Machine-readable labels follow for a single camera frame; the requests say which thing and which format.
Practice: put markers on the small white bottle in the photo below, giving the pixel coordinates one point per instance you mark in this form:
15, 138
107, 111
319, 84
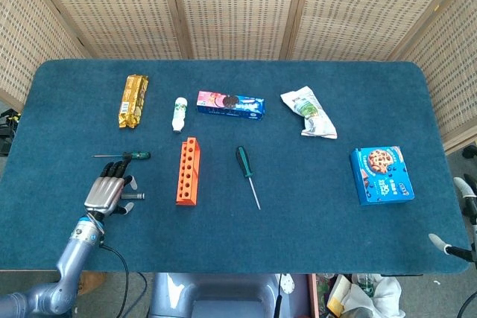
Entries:
179, 113

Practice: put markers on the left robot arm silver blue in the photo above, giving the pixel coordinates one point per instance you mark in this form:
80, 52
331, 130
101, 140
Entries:
71, 254

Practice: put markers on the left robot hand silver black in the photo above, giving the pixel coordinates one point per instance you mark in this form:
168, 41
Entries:
104, 191

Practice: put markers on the white plastic bag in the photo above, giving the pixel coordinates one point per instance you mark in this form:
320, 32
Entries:
384, 295

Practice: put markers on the orange tool rack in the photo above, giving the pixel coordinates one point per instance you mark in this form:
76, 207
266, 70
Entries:
186, 173

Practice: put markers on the square blue cookie box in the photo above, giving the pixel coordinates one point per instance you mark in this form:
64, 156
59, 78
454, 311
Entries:
382, 176

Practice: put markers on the right robot hand black grey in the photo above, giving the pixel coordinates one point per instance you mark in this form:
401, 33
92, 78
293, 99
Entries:
471, 213

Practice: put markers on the woven bamboo folding screen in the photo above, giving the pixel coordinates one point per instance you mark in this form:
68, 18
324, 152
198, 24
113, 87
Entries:
238, 5

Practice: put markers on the long blue cookie box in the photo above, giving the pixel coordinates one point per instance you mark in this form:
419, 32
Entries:
231, 105

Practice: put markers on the thin green black screwdriver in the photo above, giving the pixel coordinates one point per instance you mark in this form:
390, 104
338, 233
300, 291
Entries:
138, 155

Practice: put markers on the gold foil snack package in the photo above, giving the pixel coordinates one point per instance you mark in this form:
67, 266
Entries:
133, 100

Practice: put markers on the large green black screwdriver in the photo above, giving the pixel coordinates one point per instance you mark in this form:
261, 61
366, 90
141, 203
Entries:
244, 163

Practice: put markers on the crumpled white snack bag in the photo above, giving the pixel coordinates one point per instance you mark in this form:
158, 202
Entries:
311, 111

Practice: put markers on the brown paper bag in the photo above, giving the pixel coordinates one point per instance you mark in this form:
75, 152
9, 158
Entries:
93, 282

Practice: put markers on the silver black precision screwdriver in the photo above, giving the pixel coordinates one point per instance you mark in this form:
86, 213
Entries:
136, 196

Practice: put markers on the blue felt table cover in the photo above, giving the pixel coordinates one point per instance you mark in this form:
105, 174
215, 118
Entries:
298, 228

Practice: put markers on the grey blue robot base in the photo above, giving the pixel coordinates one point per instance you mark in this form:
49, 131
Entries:
223, 295

